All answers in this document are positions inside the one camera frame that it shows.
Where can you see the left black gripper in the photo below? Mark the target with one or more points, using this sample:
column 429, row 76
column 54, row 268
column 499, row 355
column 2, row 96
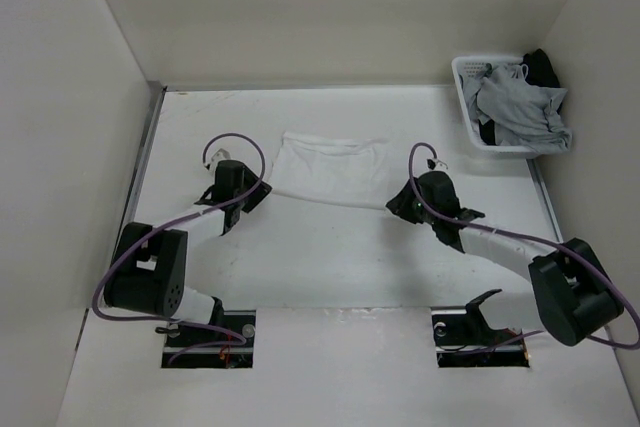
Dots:
column 257, row 196

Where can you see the grey tank top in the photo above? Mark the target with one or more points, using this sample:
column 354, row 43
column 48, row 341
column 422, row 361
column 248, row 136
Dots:
column 510, row 112

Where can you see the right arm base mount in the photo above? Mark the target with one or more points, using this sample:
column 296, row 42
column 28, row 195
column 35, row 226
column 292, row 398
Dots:
column 464, row 339

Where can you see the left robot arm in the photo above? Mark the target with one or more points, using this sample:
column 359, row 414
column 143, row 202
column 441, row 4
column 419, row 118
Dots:
column 152, row 262

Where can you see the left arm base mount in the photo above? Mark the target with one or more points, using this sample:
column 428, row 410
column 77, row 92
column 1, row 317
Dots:
column 192, row 348

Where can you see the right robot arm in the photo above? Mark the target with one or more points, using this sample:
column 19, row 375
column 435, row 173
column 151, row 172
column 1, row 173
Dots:
column 573, row 295

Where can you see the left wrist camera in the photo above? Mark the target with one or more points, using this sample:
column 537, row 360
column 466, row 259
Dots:
column 219, row 156

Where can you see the black tank top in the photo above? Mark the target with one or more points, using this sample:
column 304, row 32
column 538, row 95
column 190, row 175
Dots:
column 540, row 71

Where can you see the white plastic laundry basket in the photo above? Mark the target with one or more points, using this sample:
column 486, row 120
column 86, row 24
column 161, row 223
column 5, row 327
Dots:
column 469, row 65

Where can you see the white tank top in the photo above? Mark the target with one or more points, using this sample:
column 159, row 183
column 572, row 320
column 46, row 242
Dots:
column 341, row 172

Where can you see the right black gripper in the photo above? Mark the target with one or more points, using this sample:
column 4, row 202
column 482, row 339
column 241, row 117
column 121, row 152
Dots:
column 399, row 204

